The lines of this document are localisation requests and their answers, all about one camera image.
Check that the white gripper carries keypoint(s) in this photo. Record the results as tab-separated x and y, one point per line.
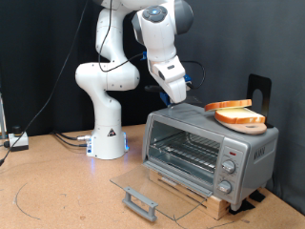
176	90

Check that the white bread slice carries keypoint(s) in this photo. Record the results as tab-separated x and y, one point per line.
228	104
241	116

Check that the silver toaster oven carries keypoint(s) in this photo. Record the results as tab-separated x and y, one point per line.
254	149

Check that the metal frame bar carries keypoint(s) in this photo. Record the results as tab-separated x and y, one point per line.
2	117

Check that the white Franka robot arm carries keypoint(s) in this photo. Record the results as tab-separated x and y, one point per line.
105	79

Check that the grey curtain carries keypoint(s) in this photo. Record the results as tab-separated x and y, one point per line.
238	38

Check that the black foam pad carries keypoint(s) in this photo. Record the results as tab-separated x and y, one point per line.
258	196
243	206

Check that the white power box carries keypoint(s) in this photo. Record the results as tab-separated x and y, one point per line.
18	141

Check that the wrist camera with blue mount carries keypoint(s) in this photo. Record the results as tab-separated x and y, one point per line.
188	81

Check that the black curtain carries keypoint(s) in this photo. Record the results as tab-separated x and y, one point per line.
31	47

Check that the slotted wooden block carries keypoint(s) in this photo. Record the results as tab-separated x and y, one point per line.
219	206

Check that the black metal bookend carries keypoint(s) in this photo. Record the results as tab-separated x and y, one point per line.
259	82

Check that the silver oven knob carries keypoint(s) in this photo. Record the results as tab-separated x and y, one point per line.
224	186
228	166

